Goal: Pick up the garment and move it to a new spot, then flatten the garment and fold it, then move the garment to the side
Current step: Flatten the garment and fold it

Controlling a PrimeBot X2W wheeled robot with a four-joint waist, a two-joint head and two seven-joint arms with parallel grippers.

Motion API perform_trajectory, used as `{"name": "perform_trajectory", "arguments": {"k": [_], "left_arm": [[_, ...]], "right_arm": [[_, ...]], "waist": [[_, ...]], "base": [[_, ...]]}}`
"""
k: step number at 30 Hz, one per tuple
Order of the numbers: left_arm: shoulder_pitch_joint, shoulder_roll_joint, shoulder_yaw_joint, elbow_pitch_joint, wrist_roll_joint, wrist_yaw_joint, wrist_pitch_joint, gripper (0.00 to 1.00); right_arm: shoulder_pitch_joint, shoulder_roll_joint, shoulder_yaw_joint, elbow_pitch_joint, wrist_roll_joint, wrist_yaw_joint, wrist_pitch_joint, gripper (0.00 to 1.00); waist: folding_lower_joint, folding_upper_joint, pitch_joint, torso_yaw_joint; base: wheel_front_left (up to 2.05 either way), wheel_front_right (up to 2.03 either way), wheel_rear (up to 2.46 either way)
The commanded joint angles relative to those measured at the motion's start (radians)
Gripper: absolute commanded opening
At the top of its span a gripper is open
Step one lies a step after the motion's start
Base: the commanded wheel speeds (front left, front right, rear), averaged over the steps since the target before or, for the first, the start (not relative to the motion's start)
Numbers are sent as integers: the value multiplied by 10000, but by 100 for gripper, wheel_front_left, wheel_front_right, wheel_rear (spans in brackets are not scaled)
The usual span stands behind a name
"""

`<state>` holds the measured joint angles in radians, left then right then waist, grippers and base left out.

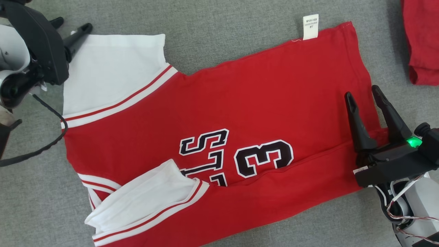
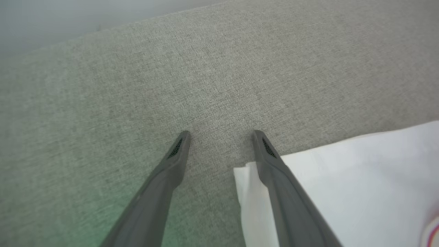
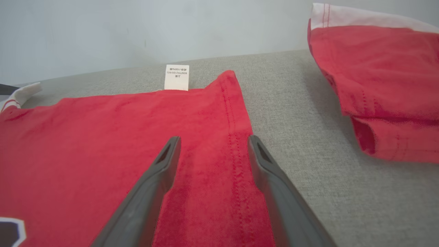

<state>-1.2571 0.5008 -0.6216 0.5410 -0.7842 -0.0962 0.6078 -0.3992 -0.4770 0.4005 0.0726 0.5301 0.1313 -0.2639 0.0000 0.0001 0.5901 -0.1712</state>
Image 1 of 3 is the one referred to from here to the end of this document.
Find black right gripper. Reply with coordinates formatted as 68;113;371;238
344;84;439;188

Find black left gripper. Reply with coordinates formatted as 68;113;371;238
3;0;93;86

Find red shorts with white stripe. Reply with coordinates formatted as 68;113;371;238
401;0;439;86

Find red jersey with white sleeves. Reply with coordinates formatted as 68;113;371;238
61;14;390;247

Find thin right arm wire bundle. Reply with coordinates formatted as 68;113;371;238
374;174;439;240

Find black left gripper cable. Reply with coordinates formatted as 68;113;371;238
0;93;69;167

